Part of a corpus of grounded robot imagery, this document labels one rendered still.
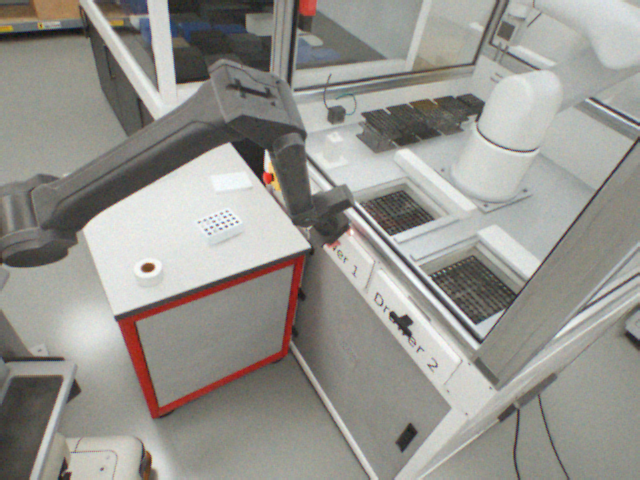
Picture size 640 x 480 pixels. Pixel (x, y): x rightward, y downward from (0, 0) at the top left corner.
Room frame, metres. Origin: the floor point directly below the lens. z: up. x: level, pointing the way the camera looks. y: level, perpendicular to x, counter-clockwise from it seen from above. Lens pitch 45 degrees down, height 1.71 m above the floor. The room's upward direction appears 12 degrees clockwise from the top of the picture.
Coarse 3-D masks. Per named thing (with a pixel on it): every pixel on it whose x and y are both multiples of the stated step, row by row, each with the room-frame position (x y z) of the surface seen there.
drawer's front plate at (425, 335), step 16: (384, 288) 0.70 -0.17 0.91; (384, 304) 0.69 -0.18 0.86; (400, 304) 0.66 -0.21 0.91; (416, 320) 0.61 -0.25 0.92; (400, 336) 0.63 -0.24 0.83; (416, 336) 0.60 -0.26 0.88; (432, 336) 0.57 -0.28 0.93; (416, 352) 0.59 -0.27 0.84; (432, 352) 0.56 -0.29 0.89; (448, 352) 0.54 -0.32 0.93; (432, 368) 0.54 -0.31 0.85; (448, 368) 0.52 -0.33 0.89
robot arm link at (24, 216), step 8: (0, 200) 0.39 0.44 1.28; (8, 200) 0.39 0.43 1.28; (16, 200) 0.39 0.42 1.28; (24, 200) 0.39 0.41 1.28; (0, 208) 0.38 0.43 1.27; (8, 208) 0.38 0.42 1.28; (16, 208) 0.38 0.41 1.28; (24, 208) 0.38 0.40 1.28; (32, 208) 0.39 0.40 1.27; (0, 216) 0.37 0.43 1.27; (8, 216) 0.37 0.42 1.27; (16, 216) 0.37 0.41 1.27; (24, 216) 0.38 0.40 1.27; (32, 216) 0.38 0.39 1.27; (0, 224) 0.36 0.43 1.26; (8, 224) 0.36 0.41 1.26; (16, 224) 0.36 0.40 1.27; (24, 224) 0.37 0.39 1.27; (32, 224) 0.37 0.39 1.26; (0, 232) 0.35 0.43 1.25; (8, 232) 0.35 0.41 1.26
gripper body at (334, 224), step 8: (328, 216) 0.77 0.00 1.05; (336, 216) 0.81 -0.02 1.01; (344, 216) 0.81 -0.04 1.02; (328, 224) 0.76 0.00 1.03; (336, 224) 0.78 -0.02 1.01; (344, 224) 0.79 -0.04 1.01; (312, 232) 0.79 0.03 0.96; (320, 232) 0.76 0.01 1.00; (328, 232) 0.76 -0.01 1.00; (336, 232) 0.77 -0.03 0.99; (320, 240) 0.76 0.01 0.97; (328, 240) 0.76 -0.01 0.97
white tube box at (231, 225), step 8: (208, 216) 0.94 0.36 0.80; (216, 216) 0.95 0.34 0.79; (224, 216) 0.95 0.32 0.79; (232, 216) 0.96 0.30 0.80; (200, 224) 0.90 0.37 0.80; (216, 224) 0.91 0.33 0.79; (224, 224) 0.92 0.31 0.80; (232, 224) 0.93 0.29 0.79; (240, 224) 0.93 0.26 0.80; (200, 232) 0.87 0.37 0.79; (208, 232) 0.87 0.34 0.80; (224, 232) 0.89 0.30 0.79; (232, 232) 0.91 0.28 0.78; (240, 232) 0.93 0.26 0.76; (208, 240) 0.85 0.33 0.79; (216, 240) 0.87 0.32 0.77
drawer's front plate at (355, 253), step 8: (344, 240) 0.84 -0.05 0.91; (352, 240) 0.83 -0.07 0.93; (328, 248) 0.88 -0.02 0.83; (336, 248) 0.85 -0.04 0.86; (344, 248) 0.83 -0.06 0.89; (352, 248) 0.81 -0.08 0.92; (360, 248) 0.80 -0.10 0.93; (336, 256) 0.85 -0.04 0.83; (344, 256) 0.83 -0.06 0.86; (352, 256) 0.80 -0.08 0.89; (360, 256) 0.78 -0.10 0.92; (368, 256) 0.78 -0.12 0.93; (344, 264) 0.82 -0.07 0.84; (352, 264) 0.80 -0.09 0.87; (360, 264) 0.78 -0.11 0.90; (368, 264) 0.76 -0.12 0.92; (360, 272) 0.77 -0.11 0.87; (368, 272) 0.76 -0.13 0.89; (360, 280) 0.76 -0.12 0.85; (360, 288) 0.76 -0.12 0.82
